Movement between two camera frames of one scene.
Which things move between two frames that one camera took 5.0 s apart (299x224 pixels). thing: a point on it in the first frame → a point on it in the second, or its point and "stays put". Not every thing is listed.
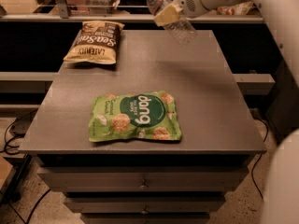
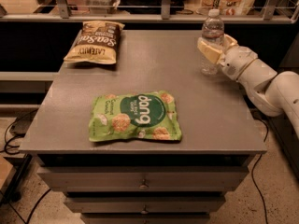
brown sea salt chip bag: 97,41 stays put
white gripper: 191,6 → 237,62
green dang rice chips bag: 149,115 stays put
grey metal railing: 62,13 stays put
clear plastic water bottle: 181,30 → 212,27
